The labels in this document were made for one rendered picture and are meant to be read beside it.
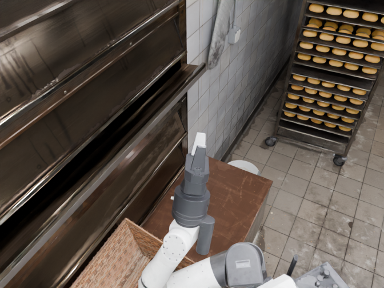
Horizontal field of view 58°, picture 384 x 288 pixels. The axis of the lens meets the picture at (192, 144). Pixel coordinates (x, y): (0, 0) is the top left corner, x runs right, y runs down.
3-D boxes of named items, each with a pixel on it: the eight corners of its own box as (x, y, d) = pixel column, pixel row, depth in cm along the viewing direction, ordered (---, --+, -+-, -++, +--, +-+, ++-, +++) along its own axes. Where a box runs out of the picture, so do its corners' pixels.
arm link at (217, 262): (215, 255, 110) (255, 239, 108) (226, 284, 107) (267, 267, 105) (207, 257, 99) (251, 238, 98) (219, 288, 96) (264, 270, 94)
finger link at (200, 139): (194, 132, 84) (191, 156, 86) (208, 134, 84) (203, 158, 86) (195, 130, 85) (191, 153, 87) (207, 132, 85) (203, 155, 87)
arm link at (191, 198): (215, 155, 88) (207, 196, 93) (178, 150, 88) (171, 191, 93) (218, 178, 77) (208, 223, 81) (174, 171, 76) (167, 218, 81)
